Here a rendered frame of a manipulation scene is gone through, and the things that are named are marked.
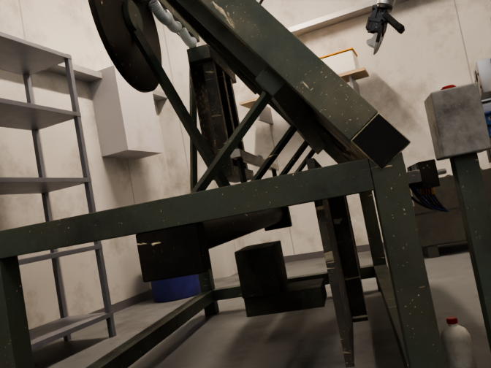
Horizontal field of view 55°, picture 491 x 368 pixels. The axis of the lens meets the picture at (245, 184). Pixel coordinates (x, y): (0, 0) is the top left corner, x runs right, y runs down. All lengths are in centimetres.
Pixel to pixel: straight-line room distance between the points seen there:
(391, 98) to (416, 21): 91
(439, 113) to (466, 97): 8
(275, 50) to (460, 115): 53
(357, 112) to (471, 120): 29
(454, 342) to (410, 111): 425
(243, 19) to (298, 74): 23
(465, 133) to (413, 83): 456
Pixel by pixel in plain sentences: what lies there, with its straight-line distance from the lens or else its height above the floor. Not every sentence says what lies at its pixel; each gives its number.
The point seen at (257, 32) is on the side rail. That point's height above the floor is 121.
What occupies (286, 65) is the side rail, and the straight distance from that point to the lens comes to 139.
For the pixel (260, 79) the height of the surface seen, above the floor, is 109.
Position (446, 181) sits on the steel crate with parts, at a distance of 465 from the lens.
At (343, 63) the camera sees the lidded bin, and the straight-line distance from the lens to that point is 545.
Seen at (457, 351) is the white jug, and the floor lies 10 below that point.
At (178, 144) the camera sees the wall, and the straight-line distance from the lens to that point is 597.
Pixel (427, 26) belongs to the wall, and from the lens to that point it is 606.
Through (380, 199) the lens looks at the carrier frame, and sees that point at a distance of 133.
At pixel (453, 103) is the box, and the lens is 137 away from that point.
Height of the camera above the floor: 70
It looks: 4 degrees up
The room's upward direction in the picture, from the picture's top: 10 degrees counter-clockwise
